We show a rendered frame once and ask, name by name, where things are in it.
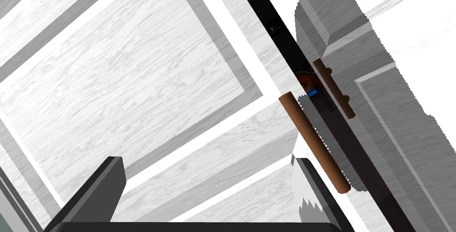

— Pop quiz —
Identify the white wood-grain cupboard door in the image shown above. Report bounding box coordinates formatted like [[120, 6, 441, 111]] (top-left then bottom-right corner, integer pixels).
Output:
[[0, 0, 360, 232]]

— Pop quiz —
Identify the grey panelled cupboard door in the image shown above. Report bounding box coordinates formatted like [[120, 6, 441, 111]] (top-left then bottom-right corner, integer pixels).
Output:
[[291, 0, 456, 232]]

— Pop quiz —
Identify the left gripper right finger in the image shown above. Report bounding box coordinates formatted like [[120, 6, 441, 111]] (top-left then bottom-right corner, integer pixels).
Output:
[[290, 155, 355, 232]]

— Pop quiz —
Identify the long brown bar handle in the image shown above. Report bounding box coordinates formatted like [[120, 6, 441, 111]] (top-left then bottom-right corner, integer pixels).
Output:
[[278, 91, 352, 194]]

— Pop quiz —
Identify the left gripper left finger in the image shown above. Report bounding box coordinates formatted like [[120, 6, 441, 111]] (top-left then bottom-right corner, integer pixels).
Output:
[[43, 156, 127, 231]]

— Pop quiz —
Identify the short brown bar handle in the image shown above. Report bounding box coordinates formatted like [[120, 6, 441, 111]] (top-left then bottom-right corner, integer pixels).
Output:
[[313, 58, 357, 120]]

